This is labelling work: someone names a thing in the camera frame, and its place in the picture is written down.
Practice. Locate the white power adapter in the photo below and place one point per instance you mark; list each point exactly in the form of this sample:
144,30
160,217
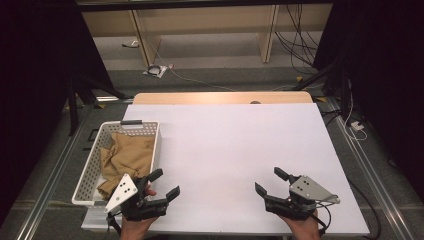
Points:
356,125

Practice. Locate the person's left hand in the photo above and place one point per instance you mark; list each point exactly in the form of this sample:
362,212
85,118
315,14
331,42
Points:
133,230

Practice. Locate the wooden shelf unit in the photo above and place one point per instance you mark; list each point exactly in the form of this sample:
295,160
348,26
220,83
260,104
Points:
206,18

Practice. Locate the black tripod stand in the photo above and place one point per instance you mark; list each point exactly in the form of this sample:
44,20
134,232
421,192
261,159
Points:
72,110
345,100

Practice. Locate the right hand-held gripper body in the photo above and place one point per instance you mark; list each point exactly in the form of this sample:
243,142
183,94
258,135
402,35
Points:
310,190

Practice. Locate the person's right hand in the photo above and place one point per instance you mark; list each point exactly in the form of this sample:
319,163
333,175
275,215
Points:
305,230

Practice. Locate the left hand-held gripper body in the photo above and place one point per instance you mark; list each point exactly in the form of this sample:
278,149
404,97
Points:
121,193

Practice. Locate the small white floor object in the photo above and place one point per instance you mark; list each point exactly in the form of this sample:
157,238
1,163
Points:
133,43

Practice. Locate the white perforated plastic basket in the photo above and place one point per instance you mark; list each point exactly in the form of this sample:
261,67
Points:
91,170

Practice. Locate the yellow tape mark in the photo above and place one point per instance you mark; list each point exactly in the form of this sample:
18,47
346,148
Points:
101,106
299,78
321,99

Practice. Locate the tan pants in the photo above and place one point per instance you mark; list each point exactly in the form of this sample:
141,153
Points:
126,156

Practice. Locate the white table cover sheet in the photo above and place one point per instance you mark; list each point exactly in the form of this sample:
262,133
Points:
196,123

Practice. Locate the aluminium floor rail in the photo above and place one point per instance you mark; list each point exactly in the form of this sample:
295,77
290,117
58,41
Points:
49,186
375,186

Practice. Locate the black curtain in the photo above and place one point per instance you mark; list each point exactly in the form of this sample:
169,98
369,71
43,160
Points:
33,66
393,66

